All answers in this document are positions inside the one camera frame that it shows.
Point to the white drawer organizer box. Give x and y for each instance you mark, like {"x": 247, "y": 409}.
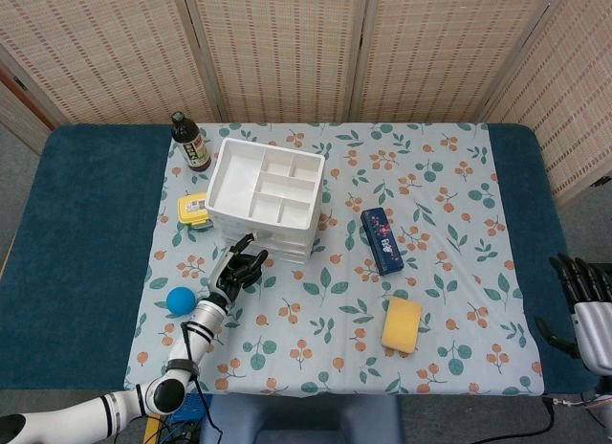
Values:
{"x": 239, "y": 176}

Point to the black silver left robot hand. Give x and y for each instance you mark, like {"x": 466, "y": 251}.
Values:
{"x": 234, "y": 272}

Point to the teal table cover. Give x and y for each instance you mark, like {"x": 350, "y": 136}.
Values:
{"x": 86, "y": 248}

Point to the woven bamboo folding screen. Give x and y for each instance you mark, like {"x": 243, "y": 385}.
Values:
{"x": 287, "y": 51}

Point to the yellow lid green container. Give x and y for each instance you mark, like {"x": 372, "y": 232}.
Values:
{"x": 191, "y": 208}

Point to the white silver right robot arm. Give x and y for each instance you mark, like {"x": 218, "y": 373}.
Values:
{"x": 602, "y": 382}

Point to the yellow sponge green base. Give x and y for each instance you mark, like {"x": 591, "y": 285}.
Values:
{"x": 401, "y": 324}

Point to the blue chair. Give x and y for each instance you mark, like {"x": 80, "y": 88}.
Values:
{"x": 296, "y": 415}

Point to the floral print tablecloth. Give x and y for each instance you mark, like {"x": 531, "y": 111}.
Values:
{"x": 334, "y": 319}

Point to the blue pencil case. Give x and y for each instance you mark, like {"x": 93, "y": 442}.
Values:
{"x": 382, "y": 243}

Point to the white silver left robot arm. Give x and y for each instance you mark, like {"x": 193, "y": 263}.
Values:
{"x": 191, "y": 339}

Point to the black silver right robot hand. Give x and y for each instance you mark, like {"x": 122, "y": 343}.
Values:
{"x": 593, "y": 319}

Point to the blue foam ball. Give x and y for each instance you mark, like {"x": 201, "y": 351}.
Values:
{"x": 181, "y": 301}

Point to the dark bottle with white label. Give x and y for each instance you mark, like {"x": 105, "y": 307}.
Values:
{"x": 193, "y": 147}

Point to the clear plastic drawer with pen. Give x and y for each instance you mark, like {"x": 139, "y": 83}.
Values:
{"x": 282, "y": 234}

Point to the blue plastic crate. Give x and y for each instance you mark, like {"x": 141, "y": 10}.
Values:
{"x": 186, "y": 408}

